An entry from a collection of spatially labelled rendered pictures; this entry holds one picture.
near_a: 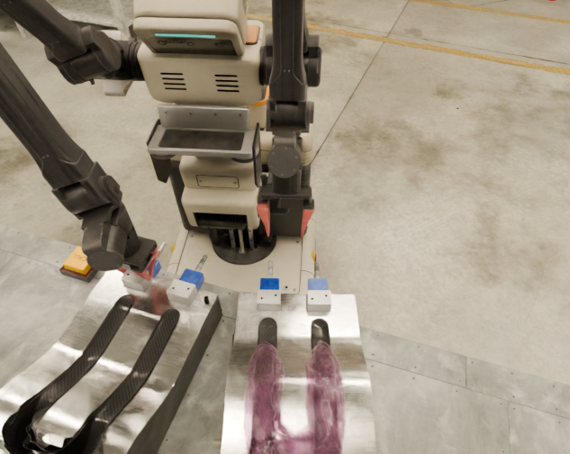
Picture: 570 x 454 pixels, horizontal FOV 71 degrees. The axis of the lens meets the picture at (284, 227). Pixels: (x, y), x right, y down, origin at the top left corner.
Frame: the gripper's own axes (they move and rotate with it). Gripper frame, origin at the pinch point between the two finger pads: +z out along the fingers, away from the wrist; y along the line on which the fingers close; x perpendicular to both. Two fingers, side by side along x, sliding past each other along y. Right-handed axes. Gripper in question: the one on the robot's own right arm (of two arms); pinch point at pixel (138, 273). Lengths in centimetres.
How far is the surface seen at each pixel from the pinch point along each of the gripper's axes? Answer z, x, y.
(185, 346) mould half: 2.4, -11.1, 16.3
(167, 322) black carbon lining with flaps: 2.8, -7.6, 10.3
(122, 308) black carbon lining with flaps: 2.7, -7.4, -0.3
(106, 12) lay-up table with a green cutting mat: 64, 268, -214
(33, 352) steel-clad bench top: 11.0, -19.1, -17.4
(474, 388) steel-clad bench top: 11, 2, 73
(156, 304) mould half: 2.0, -4.7, 6.4
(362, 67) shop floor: 91, 290, 9
